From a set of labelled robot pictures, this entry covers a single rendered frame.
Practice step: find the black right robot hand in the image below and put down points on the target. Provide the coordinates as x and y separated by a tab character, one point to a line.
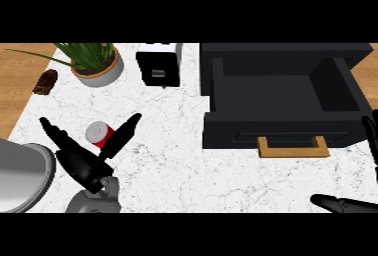
345	205

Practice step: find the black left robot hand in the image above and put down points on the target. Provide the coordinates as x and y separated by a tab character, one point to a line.
82	163

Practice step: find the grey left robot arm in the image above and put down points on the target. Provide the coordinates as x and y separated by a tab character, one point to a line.
23	176

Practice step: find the red can with pale top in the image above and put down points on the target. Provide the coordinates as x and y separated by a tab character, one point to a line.
98	132

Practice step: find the dark brown lumpy object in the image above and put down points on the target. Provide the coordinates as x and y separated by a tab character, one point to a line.
45	82

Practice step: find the green plant in white pot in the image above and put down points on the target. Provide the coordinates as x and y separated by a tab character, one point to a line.
101	68

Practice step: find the white and black appliance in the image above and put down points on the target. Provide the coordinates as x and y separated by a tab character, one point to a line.
159	70

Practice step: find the dark grey cabinet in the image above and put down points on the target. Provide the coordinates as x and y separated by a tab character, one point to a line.
276	50

